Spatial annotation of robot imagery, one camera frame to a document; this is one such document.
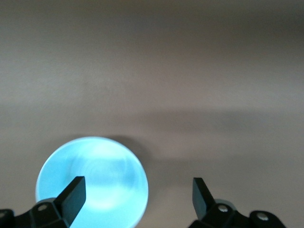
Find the light blue bowl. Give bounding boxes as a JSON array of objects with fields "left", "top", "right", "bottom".
[{"left": 35, "top": 135, "right": 149, "bottom": 228}]

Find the brown table cover sheet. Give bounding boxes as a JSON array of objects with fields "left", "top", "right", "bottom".
[{"left": 0, "top": 0, "right": 304, "bottom": 228}]

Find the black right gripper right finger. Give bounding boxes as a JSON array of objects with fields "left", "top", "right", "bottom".
[{"left": 190, "top": 177, "right": 253, "bottom": 228}]

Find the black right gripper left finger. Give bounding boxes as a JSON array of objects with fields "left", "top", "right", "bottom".
[{"left": 15, "top": 176, "right": 86, "bottom": 228}]

